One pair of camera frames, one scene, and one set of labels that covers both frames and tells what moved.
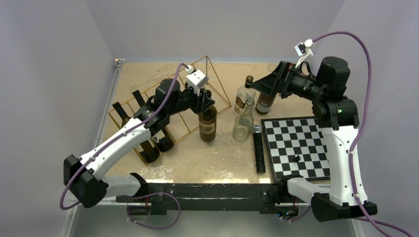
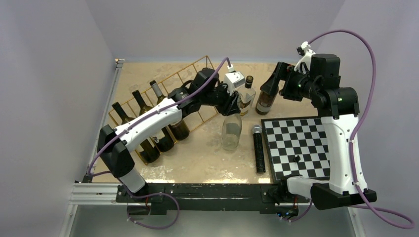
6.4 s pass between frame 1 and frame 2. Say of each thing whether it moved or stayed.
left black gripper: moved
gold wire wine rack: stayed
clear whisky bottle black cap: stayed
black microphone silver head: stayed
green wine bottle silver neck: moved
